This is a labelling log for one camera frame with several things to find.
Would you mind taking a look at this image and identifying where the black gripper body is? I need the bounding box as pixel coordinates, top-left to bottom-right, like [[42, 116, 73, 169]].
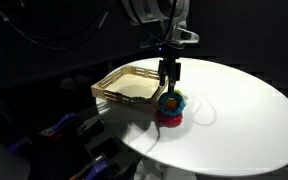
[[157, 41, 185, 73]]

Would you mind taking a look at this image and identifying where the yellow-green toothed ring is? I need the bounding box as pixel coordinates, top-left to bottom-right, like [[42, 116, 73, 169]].
[[173, 87, 184, 98]]

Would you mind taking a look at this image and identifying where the light wooden tray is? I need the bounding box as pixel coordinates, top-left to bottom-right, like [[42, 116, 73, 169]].
[[90, 65, 169, 107]]

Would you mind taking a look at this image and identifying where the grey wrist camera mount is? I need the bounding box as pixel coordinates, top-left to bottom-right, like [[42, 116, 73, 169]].
[[174, 27, 201, 45]]

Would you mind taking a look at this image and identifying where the orange ring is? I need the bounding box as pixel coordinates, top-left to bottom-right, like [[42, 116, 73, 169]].
[[165, 98, 179, 111]]

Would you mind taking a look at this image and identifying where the clear plastic ring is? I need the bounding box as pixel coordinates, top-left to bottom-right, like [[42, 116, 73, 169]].
[[183, 95, 217, 127]]

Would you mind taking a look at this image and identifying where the red toothed ring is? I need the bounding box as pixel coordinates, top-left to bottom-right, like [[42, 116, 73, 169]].
[[155, 111, 185, 129]]

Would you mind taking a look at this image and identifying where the blue handled clamp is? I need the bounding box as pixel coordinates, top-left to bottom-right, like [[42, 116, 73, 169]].
[[6, 135, 32, 155], [83, 159, 111, 180], [48, 112, 81, 142]]

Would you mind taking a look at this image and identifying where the black hanging cable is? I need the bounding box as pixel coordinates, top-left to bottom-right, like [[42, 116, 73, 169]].
[[0, 0, 119, 52]]

